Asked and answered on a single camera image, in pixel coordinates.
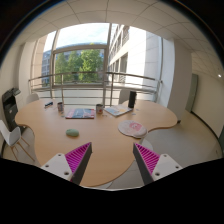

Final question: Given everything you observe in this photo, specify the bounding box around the dark patterned mug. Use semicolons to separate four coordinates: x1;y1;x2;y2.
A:
57;102;64;112

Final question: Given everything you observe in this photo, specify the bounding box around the white chair with wooden legs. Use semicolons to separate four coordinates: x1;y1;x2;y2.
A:
0;120;34;160

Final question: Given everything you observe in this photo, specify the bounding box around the grey-green door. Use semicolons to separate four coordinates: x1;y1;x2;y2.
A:
185;74;198;112

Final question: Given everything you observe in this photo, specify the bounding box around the grey chair behind table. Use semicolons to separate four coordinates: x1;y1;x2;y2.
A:
119;89;130;104

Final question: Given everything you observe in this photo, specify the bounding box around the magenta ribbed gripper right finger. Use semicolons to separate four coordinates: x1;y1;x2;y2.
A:
132;142;184;186

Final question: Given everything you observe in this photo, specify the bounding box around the black office printer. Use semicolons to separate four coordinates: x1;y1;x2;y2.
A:
2;88;24;131

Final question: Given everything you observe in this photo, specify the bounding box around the white chair behind table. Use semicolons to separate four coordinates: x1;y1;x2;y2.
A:
26;93;39;104

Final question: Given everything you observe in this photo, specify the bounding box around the green computer mouse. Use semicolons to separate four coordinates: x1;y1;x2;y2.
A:
66;129;79;137

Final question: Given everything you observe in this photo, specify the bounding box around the black cylindrical speaker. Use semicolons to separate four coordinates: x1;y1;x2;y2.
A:
128;91;137;108

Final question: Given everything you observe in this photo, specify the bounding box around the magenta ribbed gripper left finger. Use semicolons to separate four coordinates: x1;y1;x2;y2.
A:
40;141;93;186

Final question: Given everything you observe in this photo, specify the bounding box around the red and blue book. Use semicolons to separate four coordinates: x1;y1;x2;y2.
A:
65;108;95;119

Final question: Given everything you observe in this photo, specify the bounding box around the metal balcony railing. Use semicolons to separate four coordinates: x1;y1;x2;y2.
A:
29;71;162;107

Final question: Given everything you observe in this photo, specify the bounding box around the round pink mouse pad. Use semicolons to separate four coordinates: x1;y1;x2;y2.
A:
118;120;147;138

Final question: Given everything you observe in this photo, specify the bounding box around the small blue object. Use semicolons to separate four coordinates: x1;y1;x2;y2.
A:
44;101;53;107

